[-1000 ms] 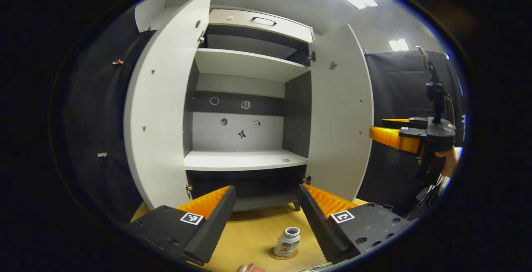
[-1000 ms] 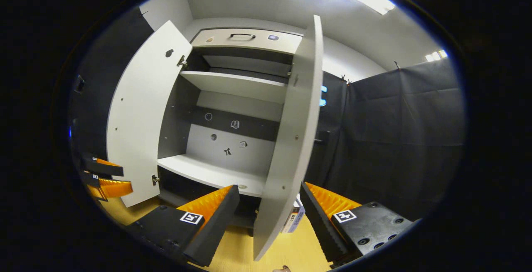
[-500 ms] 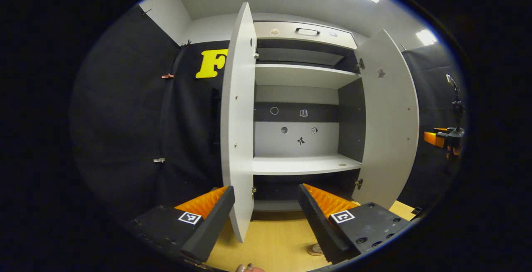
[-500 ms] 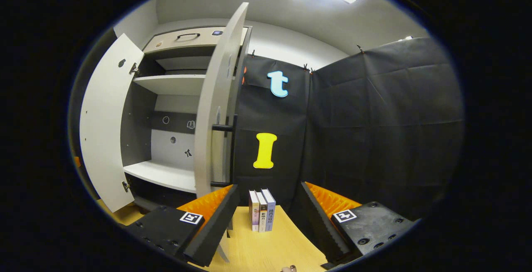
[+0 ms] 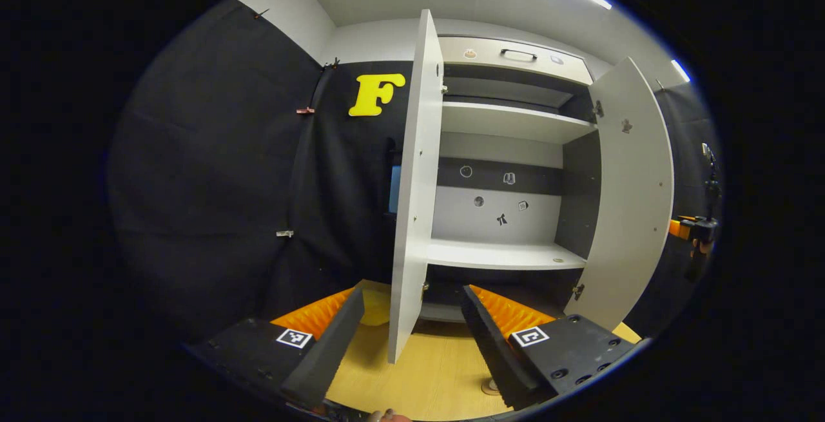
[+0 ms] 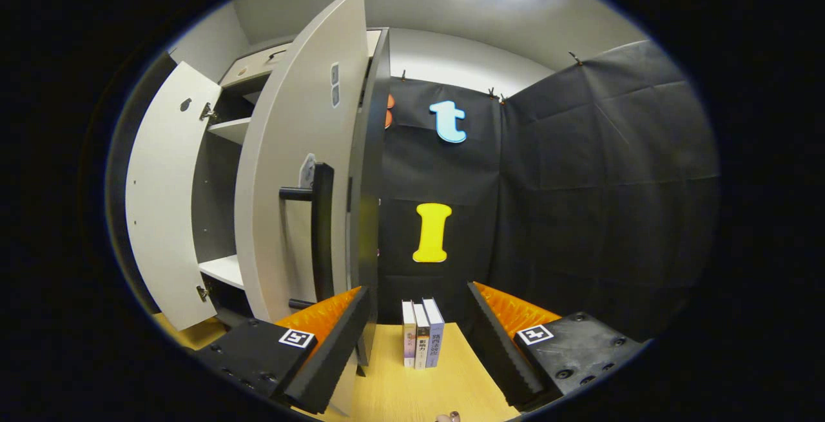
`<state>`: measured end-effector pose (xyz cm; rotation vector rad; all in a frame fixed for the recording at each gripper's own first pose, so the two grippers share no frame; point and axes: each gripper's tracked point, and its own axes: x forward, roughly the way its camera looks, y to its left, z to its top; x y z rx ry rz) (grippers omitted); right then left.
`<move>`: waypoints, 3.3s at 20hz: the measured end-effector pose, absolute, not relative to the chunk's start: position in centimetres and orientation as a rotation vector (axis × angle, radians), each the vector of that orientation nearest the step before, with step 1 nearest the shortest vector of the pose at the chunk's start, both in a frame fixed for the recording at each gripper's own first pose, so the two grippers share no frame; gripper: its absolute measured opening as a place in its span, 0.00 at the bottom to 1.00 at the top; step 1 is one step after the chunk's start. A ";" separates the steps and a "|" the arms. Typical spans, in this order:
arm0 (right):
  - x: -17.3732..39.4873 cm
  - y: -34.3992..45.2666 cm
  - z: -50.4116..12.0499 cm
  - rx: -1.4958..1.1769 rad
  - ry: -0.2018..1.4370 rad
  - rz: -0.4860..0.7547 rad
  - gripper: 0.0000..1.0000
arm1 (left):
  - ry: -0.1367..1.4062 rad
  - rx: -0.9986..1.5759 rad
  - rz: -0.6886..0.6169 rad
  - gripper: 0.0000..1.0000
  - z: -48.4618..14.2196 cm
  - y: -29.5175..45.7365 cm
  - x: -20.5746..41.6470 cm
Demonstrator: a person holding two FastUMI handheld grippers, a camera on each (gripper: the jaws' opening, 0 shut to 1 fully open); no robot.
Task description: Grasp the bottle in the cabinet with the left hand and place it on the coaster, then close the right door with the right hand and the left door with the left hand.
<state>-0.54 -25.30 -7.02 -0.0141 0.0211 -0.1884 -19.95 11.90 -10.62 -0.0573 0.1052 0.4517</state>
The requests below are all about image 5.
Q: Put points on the red cloth clip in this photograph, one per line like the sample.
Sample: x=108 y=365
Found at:
x=305 y=111

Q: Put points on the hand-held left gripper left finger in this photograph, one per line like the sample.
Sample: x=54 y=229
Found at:
x=329 y=357

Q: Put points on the black backdrop cloth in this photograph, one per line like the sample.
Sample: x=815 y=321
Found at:
x=213 y=171
x=686 y=171

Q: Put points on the white cabinet shelf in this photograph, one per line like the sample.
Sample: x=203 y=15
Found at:
x=509 y=122
x=496 y=254

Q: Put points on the grey and white cabinet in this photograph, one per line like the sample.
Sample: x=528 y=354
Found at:
x=464 y=222

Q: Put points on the white cabinet door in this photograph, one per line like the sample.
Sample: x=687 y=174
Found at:
x=631 y=216
x=412 y=216

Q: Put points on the small ceiling light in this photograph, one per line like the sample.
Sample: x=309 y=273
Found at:
x=680 y=71

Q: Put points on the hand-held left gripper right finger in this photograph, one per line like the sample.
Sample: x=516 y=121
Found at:
x=490 y=351

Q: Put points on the round brown coaster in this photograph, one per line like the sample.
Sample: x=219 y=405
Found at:
x=493 y=387

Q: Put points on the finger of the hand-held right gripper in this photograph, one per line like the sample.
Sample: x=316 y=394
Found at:
x=680 y=227

